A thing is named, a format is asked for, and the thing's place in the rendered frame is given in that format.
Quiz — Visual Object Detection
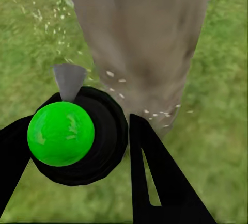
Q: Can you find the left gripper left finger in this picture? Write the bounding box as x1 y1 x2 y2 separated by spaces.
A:
0 115 34 217

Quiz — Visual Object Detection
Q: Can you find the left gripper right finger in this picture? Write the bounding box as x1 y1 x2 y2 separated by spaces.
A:
129 114 217 224

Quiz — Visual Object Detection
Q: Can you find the pesticide atomizer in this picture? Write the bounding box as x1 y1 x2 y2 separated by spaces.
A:
27 63 130 186

